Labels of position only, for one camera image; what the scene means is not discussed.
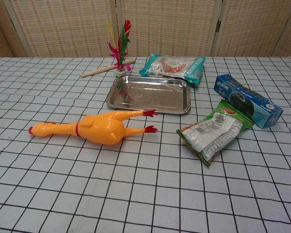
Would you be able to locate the orange rubber chicken toy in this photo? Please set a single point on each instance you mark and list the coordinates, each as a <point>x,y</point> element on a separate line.
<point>101,125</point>

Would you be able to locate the stainless steel rectangular tray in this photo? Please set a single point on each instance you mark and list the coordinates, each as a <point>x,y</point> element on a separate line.
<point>150,93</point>

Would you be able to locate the teal clear snack bag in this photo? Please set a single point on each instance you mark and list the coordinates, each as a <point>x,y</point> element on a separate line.
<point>174,68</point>

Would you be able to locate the wooden stick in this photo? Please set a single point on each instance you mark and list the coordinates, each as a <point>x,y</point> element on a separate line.
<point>99,70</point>

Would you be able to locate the green white snack bag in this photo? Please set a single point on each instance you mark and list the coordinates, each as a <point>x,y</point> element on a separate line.
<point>215,131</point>

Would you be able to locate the colourful feather shuttlecock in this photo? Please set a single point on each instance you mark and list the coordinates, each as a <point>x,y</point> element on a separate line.
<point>121,46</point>

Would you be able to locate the woven folding screen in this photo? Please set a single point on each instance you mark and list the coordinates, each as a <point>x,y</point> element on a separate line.
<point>169,26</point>

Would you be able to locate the blue cookie box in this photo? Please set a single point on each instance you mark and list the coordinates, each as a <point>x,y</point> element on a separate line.
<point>247,99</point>

